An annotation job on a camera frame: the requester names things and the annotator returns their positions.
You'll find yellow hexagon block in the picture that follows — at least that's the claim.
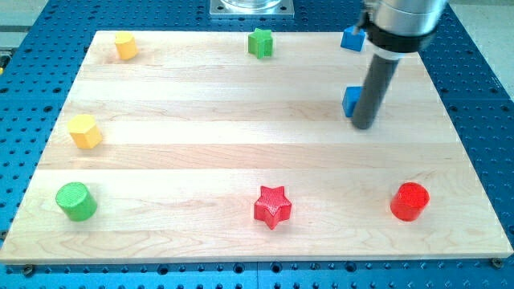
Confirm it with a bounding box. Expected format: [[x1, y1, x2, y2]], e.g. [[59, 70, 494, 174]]
[[67, 114, 103, 149]]

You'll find wooden board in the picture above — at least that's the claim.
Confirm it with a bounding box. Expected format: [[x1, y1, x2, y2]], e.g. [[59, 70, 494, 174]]
[[1, 31, 512, 264]]

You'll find green cylinder block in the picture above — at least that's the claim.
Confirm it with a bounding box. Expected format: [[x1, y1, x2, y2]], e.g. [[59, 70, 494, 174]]
[[55, 182, 97, 222]]

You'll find red star block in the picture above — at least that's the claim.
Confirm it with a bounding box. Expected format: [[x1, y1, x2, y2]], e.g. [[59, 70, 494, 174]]
[[254, 186, 292, 230]]

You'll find red cylinder block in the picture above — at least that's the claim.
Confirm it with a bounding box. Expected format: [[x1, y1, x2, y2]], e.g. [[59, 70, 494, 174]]
[[390, 182, 430, 222]]

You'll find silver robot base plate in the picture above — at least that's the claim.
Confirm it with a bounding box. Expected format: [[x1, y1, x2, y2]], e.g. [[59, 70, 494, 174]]
[[209, 0, 295, 18]]

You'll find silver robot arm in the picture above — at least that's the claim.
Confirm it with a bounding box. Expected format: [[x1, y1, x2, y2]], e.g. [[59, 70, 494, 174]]
[[353, 0, 447, 61]]

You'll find yellow pentagon block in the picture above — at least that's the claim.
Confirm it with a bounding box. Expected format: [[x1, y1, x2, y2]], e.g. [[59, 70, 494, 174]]
[[115, 31, 138, 60]]

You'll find blue triangle block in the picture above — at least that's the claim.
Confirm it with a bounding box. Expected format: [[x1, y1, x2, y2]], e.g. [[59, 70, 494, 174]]
[[342, 87, 362, 118]]

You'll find blue cube block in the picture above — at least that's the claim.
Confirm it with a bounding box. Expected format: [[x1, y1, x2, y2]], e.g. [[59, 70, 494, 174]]
[[341, 26, 366, 52]]

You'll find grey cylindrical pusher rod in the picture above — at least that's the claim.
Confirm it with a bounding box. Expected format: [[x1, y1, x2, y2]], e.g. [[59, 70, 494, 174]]
[[352, 55, 399, 129]]

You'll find green star block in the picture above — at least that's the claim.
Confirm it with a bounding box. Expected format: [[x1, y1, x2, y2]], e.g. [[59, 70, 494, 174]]
[[247, 28, 273, 59]]

